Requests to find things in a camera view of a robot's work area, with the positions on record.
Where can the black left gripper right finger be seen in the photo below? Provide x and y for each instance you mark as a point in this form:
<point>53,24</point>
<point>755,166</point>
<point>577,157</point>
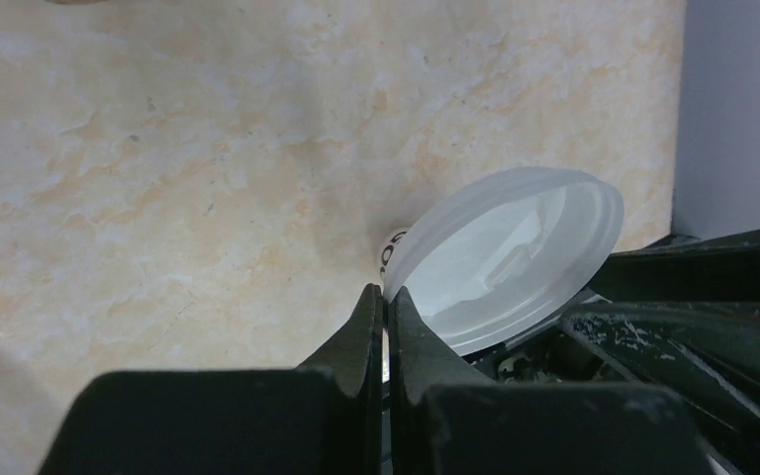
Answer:
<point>449,418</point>

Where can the white plastic cup lid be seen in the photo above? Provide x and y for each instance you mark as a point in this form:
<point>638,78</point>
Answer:
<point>501,255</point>

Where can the white paper coffee cup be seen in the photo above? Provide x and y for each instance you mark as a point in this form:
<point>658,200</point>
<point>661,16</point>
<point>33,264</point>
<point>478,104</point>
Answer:
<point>387,247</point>

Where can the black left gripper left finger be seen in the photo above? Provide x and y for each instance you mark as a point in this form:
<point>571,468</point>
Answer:
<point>321,417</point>

